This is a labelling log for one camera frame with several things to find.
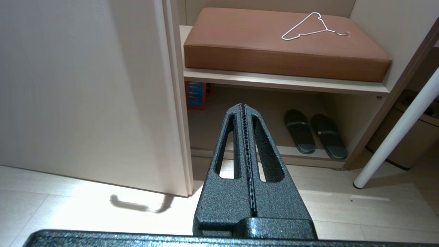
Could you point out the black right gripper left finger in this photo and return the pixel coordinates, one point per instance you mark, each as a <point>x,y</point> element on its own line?
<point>219,206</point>

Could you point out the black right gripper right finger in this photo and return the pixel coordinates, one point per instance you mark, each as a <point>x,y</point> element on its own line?
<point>281,206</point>

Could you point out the beige room door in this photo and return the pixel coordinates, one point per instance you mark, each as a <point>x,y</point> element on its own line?
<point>85,96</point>

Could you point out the black slipper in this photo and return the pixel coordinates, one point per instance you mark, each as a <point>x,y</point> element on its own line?
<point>300,132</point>
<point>330,137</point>

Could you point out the orange and blue box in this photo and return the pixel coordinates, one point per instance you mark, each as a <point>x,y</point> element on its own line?
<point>196,96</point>

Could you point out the beige wooden bench shelf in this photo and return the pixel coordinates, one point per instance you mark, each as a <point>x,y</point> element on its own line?
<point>274,81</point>

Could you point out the white table leg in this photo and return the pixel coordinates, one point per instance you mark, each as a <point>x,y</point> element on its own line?
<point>394,133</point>

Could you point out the beige trash bin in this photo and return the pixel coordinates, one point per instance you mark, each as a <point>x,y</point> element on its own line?
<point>411,144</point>

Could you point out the brown leather bench cushion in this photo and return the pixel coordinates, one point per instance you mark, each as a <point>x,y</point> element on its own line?
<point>257,48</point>

